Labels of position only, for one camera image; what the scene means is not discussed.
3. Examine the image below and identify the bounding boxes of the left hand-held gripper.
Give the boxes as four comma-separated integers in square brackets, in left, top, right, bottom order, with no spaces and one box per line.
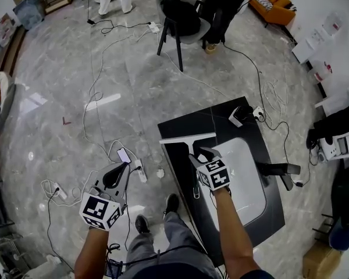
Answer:
[79,162,131,232]

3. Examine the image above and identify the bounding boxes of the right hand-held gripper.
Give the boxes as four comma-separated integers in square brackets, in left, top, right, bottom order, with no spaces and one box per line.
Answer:
[188,146,232,192]

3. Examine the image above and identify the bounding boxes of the white squeegee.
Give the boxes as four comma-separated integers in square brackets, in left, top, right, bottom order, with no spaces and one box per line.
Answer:
[159,132,217,199]

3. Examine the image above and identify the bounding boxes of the person's right forearm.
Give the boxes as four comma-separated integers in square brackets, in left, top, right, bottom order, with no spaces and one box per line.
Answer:
[213,187,259,279]

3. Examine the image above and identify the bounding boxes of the person's left forearm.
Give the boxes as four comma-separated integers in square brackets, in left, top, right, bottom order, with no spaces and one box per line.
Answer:
[73,226,110,279]

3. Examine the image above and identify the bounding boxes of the smartphone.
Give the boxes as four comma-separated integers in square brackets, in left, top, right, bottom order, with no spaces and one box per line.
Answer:
[116,148,133,164]

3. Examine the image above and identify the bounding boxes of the white power strip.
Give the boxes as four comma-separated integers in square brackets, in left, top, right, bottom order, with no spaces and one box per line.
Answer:
[52,182,69,201]
[133,159,148,184]
[147,21,161,35]

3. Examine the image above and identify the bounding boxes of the black sink cabinet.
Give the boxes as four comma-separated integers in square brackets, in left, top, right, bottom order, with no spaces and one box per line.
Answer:
[157,96,286,269]

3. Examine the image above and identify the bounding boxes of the white sink basin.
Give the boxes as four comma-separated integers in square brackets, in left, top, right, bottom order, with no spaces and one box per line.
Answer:
[198,137,268,232]

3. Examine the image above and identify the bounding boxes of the white and black box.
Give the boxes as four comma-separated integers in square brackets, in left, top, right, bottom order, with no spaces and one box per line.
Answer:
[228,105,254,127]

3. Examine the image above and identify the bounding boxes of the person's right black shoe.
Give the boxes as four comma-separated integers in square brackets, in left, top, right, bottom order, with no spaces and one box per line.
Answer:
[163,193,180,215]

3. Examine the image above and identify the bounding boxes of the person's black shoe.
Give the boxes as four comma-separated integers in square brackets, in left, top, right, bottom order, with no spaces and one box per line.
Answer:
[163,193,180,215]
[134,214,151,234]

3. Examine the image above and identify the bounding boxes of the person's left black shoe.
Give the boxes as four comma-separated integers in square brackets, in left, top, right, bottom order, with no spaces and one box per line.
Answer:
[134,214,151,234]

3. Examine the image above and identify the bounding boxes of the black faucet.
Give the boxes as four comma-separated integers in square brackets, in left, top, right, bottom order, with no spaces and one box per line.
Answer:
[256,162,302,192]

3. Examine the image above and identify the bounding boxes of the person's grey trousers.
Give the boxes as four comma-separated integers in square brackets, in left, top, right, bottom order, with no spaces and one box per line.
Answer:
[124,212,222,279]

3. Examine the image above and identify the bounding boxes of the grey chair with black legs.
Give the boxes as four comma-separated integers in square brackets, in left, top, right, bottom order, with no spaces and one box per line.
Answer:
[156,0,212,73]

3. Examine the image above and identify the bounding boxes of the white device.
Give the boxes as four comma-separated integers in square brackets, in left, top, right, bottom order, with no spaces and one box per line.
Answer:
[318,128,349,163]

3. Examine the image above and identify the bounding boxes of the black jacket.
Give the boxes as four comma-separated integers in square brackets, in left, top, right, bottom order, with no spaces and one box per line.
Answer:
[159,0,202,38]

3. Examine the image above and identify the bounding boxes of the cardboard box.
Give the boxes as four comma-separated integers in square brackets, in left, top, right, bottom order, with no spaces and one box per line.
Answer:
[301,239,343,279]

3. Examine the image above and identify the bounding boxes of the blue round stool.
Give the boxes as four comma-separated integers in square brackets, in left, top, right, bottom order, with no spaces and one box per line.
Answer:
[327,224,349,252]

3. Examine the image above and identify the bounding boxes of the striped cushion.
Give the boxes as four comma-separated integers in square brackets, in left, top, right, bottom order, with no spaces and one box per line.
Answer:
[255,0,273,12]

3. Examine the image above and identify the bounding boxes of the orange sofa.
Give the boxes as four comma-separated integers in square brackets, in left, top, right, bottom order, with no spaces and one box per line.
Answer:
[248,0,297,28]

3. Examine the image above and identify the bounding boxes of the framed grey picture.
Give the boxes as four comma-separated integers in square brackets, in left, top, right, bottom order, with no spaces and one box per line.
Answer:
[12,0,47,31]

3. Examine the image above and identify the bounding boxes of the tangled white cable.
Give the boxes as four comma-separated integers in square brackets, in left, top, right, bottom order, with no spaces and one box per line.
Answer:
[40,169,100,208]

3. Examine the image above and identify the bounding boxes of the long white cable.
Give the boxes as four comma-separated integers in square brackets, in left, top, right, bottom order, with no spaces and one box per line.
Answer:
[81,27,163,164]

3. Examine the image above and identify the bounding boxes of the thin black cable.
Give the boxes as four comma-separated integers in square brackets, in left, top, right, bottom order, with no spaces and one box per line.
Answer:
[45,189,76,273]

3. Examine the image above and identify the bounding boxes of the coiled white cable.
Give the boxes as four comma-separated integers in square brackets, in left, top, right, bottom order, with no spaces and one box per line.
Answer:
[262,78,289,115]

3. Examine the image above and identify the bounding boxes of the long black cable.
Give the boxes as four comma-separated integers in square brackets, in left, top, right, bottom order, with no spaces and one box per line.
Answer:
[223,43,312,187]

